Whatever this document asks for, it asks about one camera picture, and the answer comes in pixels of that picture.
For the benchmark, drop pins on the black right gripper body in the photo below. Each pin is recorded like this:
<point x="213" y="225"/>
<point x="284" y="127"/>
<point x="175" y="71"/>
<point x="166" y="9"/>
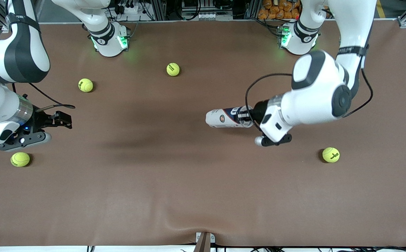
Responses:
<point x="41" y="120"/>

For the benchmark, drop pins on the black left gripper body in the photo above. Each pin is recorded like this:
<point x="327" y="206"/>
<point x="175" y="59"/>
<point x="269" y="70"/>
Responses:
<point x="260" y="110"/>

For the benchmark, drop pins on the white blue tennis ball can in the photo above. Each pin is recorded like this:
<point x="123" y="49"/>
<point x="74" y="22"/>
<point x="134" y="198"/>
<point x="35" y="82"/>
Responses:
<point x="220" y="119"/>

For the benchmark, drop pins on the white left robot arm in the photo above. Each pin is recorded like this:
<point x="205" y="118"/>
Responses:
<point x="314" y="94"/>

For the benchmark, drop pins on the yellow tennis ball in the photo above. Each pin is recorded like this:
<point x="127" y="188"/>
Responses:
<point x="173" y="69"/>
<point x="330" y="154"/>
<point x="85" y="85"/>
<point x="20" y="159"/>

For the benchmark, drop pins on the brown table cover mat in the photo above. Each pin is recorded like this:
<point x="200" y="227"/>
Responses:
<point x="202" y="182"/>

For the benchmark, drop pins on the orange snack bags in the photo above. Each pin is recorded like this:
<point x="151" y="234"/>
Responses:
<point x="276" y="10"/>

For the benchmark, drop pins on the white power strip with plugs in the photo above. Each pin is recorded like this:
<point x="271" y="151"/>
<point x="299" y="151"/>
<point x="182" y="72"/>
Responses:
<point x="129" y="9"/>

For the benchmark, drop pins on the aluminium frame post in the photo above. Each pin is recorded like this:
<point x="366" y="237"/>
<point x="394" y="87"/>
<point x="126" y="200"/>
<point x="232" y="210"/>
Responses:
<point x="159" y="8"/>
<point x="253" y="8"/>

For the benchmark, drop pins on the brown post with white bracket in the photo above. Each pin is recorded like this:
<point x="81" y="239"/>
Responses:
<point x="202" y="245"/>

